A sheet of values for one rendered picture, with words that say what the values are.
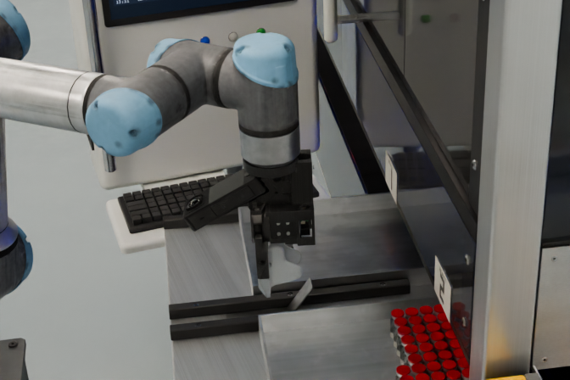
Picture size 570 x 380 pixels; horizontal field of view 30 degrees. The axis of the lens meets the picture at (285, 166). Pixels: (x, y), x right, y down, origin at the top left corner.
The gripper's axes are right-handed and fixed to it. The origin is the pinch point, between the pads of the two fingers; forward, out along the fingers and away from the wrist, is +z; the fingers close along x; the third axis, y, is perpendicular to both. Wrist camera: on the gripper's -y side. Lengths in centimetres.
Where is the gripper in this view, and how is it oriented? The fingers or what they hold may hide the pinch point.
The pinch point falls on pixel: (262, 287)
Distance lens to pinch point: 144.0
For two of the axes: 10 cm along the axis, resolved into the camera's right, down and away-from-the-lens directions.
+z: 0.4, 8.8, 4.7
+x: -0.3, -4.7, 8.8
